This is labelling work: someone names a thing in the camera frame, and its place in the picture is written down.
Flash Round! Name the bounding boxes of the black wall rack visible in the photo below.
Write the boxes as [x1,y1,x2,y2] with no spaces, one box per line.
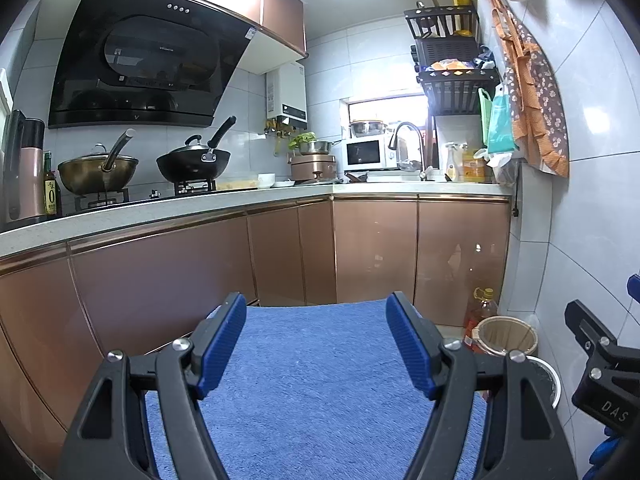
[404,2,501,116]

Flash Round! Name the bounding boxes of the steel pot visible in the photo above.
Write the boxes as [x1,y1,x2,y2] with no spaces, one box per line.
[349,119,389,138]

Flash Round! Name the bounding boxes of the golden wok with lid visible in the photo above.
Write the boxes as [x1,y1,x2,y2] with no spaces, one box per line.
[57,129,140,196]

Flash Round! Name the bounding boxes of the white bin with black liner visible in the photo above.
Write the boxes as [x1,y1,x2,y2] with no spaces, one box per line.
[475,355,563,411]

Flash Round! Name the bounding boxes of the teal hanging bag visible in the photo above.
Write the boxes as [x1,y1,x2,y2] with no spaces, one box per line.
[486,82,520,156]

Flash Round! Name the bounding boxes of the black power cord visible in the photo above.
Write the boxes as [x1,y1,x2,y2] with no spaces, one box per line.
[509,165,523,220]

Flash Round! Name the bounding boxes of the copper kitchen base cabinet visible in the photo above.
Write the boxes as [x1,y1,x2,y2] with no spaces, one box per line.
[0,195,513,480]

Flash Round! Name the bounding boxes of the brown rice cooker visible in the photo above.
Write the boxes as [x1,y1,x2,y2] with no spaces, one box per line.
[290,154,337,183]

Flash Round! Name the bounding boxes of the white plastic bag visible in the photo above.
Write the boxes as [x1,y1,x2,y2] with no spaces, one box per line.
[472,147,516,186]

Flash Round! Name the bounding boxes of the cooking oil bottle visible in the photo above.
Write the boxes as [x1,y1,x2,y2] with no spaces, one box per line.
[464,287,499,356]

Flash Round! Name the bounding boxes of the white water heater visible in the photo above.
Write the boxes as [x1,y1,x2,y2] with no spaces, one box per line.
[265,60,307,133]

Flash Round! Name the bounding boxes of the dark bottle with yellow label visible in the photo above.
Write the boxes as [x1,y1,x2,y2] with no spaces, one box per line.
[42,151,62,218]

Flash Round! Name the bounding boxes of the kitchen window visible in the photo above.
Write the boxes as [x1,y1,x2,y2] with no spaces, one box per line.
[347,94,431,171]

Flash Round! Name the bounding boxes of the white microwave oven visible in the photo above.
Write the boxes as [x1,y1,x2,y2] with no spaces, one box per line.
[341,135,398,171]

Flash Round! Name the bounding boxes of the clear spray bottle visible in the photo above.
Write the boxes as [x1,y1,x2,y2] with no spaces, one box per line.
[444,142,462,182]

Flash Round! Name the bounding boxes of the blue terry towel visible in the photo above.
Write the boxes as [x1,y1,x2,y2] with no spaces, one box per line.
[145,297,488,480]

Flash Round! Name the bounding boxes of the yellow detergent bottle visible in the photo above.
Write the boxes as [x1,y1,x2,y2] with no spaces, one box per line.
[461,145,487,183]

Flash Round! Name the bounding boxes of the dark tall appliance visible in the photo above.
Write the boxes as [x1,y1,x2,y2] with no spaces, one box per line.
[1,109,26,223]

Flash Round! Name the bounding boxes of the orange packet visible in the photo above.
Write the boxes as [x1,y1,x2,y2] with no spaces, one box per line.
[429,57,476,72]

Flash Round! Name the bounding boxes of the black range hood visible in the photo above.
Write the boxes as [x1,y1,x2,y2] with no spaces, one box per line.
[47,0,258,129]

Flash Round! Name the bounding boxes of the steel sink faucet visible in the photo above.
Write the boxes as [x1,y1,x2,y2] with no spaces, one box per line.
[388,121,427,181]

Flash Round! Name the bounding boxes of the orange floral apron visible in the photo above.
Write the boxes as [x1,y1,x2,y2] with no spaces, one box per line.
[487,0,571,178]

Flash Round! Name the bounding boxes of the gas stove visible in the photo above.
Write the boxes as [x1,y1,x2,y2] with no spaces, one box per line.
[65,180,226,211]

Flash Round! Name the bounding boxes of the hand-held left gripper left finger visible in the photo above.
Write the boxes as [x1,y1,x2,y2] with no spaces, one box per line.
[59,291,248,480]

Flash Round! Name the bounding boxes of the beige wastebasket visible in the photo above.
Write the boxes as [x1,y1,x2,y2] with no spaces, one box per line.
[472,314,538,358]

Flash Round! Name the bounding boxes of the black wok with lid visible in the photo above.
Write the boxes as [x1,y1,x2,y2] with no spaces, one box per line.
[156,116,237,183]

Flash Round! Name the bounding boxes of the pink thermos jug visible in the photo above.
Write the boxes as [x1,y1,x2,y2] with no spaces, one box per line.
[12,117,47,222]

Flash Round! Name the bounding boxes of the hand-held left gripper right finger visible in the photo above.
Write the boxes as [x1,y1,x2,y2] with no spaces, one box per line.
[385,291,578,480]

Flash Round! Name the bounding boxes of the green cutting board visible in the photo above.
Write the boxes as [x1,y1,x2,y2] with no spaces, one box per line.
[477,87,493,146]

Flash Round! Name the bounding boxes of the white kitchen countertop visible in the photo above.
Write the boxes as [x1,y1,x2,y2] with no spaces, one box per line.
[0,180,513,261]

